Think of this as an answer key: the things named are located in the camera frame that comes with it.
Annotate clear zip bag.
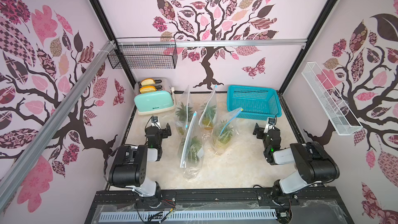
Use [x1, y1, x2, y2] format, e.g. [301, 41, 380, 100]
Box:
[178, 112, 204, 180]

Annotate zip bag with blue seal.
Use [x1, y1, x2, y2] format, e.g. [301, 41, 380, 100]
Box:
[211, 107, 243, 155]

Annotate pineapple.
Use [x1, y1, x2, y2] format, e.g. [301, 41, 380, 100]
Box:
[180, 136, 204, 166]
[213, 120, 234, 146]

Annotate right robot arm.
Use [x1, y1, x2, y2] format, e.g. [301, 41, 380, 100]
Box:
[253, 124, 340, 200]

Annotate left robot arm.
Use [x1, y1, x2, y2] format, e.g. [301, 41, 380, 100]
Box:
[104, 123, 172, 201]

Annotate rear left zip bag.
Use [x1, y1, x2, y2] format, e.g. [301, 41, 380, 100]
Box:
[174, 86, 194, 135]

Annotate rear middle zip bag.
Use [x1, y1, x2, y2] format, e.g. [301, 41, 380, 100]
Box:
[199, 86, 218, 131]

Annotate mint green toaster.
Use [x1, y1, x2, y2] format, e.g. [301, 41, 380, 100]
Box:
[134, 77, 176, 115]

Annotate teal plastic basket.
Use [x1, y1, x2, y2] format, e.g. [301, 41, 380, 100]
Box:
[227, 85, 282, 120]

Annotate toast slice front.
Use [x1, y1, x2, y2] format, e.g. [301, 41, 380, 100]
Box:
[140, 86, 157, 94]

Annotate toast slice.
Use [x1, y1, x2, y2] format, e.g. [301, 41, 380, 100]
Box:
[140, 86, 157, 94]
[141, 78, 156, 87]

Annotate toast slice rear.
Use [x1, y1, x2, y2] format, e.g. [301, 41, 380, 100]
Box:
[141, 78, 156, 87]

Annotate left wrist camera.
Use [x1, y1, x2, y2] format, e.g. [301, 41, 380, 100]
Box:
[150, 116, 161, 129]

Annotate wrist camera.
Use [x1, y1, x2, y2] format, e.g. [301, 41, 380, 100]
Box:
[150, 116, 161, 129]
[267, 116, 277, 129]

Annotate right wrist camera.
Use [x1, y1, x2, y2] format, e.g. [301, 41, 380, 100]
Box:
[267, 116, 277, 129]

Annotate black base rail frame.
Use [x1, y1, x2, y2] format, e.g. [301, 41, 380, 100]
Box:
[86, 186, 353, 224]

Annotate white slotted cable duct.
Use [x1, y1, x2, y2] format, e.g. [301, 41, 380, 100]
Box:
[97, 209, 277, 224]

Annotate white wire wall shelf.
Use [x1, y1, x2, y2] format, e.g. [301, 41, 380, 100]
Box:
[302, 62, 363, 136]

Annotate black wire wall basket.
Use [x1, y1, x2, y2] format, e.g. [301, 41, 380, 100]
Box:
[107, 36, 178, 69]

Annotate aluminium rail left wall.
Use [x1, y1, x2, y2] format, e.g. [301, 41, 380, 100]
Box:
[1, 40, 116, 211]

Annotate aluminium rail wall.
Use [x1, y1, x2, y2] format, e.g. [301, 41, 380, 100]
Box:
[1, 40, 116, 211]
[118, 39, 307, 48]

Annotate aluminium rail back wall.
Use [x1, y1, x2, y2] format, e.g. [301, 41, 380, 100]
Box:
[118, 39, 307, 48]

